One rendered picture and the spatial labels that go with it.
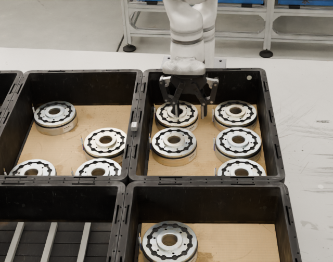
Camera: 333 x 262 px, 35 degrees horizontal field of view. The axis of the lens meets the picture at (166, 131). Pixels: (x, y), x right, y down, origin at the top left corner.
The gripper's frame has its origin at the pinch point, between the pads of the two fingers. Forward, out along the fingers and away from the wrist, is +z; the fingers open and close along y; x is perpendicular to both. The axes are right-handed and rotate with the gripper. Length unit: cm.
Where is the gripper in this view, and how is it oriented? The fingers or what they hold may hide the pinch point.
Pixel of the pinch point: (190, 111)
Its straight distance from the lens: 125.4
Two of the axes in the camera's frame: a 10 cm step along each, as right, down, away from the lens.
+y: -9.8, -0.5, 1.7
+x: -1.6, 5.9, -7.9
